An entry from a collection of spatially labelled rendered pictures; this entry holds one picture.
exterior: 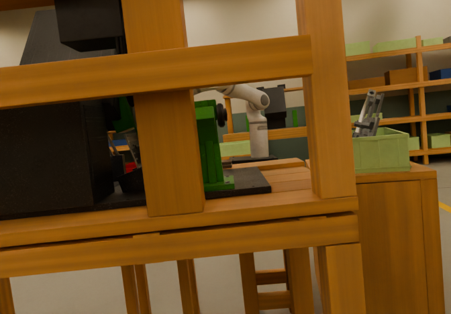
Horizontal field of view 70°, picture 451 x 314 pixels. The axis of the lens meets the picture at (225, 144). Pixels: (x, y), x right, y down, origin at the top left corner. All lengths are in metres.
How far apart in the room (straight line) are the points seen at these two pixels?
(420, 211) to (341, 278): 0.85
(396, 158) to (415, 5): 5.88
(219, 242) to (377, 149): 1.01
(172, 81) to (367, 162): 1.13
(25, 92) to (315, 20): 0.69
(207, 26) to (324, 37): 6.20
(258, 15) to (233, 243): 6.28
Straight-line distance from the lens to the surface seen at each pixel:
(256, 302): 1.74
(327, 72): 0.84
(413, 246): 1.75
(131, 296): 1.85
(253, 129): 1.63
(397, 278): 1.80
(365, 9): 7.12
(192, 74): 0.76
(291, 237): 0.86
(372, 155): 1.65
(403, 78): 6.53
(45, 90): 0.85
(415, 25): 7.30
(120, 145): 6.76
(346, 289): 0.95
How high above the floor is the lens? 1.10
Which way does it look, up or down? 4 degrees down
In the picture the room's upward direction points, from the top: 6 degrees counter-clockwise
